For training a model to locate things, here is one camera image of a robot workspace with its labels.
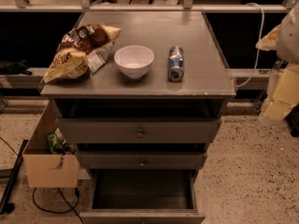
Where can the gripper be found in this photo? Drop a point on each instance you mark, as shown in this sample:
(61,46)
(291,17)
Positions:
(289,44)

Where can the grey bottom drawer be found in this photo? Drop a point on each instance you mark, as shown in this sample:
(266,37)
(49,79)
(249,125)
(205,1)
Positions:
(143,197)

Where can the grey drawer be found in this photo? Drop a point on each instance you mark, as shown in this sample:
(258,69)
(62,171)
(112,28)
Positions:
(97,131)
(143,197)
(141,160)

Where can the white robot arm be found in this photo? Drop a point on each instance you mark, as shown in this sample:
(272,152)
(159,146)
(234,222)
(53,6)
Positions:
(284,38)

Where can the grey drawer cabinet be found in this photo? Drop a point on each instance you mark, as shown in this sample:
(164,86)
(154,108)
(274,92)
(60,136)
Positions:
(153,107)

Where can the grey middle drawer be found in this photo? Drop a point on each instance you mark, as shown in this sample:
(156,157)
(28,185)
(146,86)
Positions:
(141,160)

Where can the grey top drawer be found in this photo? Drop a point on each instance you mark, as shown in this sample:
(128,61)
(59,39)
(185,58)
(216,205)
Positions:
(97,131)

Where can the blue silver soda can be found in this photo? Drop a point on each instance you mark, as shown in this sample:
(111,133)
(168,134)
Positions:
(175,64)

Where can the white bowl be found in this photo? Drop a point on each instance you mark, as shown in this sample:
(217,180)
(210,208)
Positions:
(134,61)

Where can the yellow brown chip bag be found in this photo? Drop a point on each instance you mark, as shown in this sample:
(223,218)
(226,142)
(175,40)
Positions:
(82,52)

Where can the green snack packet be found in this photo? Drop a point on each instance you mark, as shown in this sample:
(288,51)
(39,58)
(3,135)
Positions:
(53,141)

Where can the cardboard box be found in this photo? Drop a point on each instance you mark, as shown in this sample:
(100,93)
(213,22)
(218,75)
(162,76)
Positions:
(44,169)

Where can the black object on ledge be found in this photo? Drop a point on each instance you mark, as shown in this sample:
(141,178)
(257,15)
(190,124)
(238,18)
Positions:
(14,68)

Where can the black stand leg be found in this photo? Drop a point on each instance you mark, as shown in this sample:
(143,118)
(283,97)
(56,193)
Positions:
(11,174)

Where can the metal railing frame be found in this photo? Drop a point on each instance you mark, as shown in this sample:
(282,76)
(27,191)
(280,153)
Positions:
(27,33)

